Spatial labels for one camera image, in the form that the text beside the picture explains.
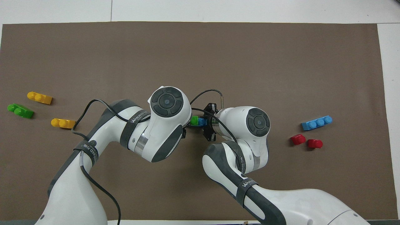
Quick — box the yellow two-stud block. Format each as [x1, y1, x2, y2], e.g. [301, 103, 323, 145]
[27, 92, 53, 105]
[51, 118, 76, 129]

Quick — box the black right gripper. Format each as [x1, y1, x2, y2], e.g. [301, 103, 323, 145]
[202, 102, 219, 142]

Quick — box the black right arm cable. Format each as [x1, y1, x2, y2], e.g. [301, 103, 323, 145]
[189, 89, 239, 144]

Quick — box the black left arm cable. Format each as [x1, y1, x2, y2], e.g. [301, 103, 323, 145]
[71, 99, 150, 225]

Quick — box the brown table mat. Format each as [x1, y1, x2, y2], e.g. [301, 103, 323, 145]
[0, 21, 399, 221]

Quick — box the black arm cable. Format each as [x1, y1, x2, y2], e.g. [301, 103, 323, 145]
[189, 89, 239, 144]
[71, 99, 150, 225]

